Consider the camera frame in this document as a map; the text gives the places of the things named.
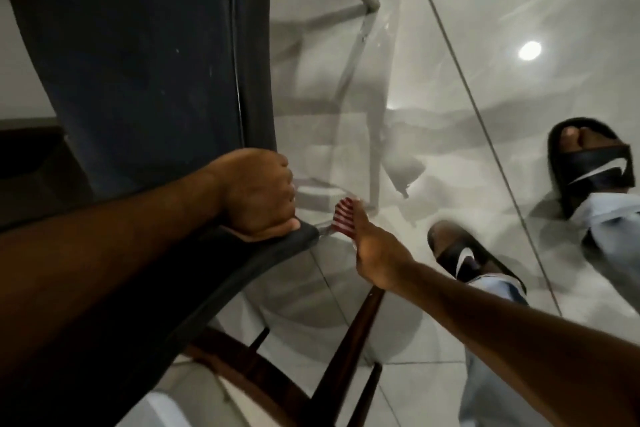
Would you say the person's right hand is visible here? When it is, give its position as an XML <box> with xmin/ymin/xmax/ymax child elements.
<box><xmin>348</xmin><ymin>198</ymin><xmax>418</xmax><ymax>293</ymax></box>

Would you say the person's left hand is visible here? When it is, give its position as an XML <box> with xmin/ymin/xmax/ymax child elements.
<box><xmin>212</xmin><ymin>148</ymin><xmax>302</xmax><ymax>243</ymax></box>

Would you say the dark upholstered chair seat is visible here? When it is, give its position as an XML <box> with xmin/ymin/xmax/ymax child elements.
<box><xmin>0</xmin><ymin>0</ymin><xmax>321</xmax><ymax>427</ymax></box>

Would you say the person's right forearm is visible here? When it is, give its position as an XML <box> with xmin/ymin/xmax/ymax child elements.
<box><xmin>397</xmin><ymin>262</ymin><xmax>640</xmax><ymax>427</ymax></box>

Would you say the person's left forearm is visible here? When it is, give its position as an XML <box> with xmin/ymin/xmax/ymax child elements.
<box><xmin>0</xmin><ymin>164</ymin><xmax>227</xmax><ymax>387</ymax></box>

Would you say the person's left foot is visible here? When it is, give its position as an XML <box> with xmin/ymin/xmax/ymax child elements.
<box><xmin>431</xmin><ymin>225</ymin><xmax>468</xmax><ymax>258</ymax></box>

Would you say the person's foot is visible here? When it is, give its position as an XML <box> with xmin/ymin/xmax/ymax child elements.
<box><xmin>431</xmin><ymin>225</ymin><xmax>468</xmax><ymax>258</ymax></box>
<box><xmin>558</xmin><ymin>125</ymin><xmax>620</xmax><ymax>158</ymax></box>

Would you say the black slide sandal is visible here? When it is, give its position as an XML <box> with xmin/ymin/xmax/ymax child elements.
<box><xmin>547</xmin><ymin>117</ymin><xmax>636</xmax><ymax>220</ymax></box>
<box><xmin>427</xmin><ymin>220</ymin><xmax>528</xmax><ymax>295</ymax></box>

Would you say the person's right foot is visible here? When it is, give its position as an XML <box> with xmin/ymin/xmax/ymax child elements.
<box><xmin>558</xmin><ymin>125</ymin><xmax>620</xmax><ymax>158</ymax></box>

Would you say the dark wooden furniture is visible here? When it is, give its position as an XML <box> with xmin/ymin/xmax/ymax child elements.
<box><xmin>0</xmin><ymin>117</ymin><xmax>93</xmax><ymax>233</ymax></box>

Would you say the brown wooden chair frame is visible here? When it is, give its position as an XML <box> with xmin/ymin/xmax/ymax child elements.
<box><xmin>184</xmin><ymin>286</ymin><xmax>387</xmax><ymax>427</ymax></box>

